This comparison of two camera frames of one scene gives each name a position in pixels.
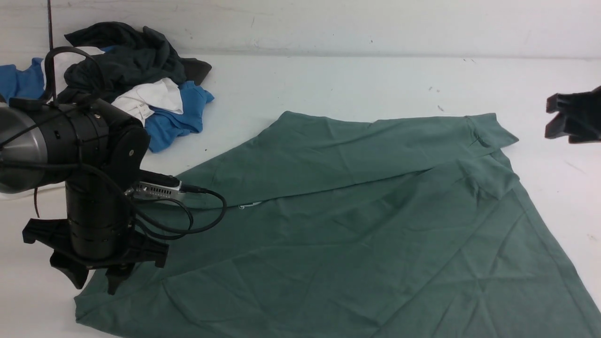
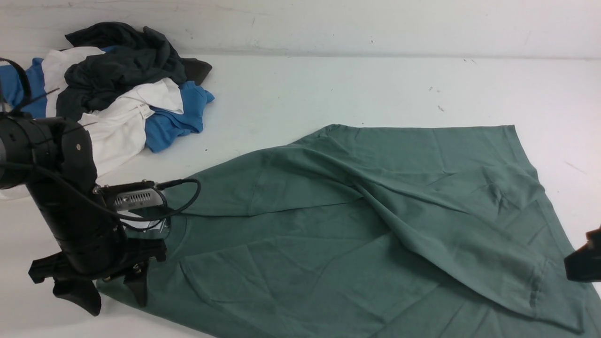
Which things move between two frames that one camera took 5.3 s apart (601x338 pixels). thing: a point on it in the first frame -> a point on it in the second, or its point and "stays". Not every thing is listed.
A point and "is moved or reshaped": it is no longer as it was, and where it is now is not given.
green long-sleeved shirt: (353, 225) is moved or reshaped
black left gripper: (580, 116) -> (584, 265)
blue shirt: (25, 79) stays
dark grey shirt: (120, 56) stays
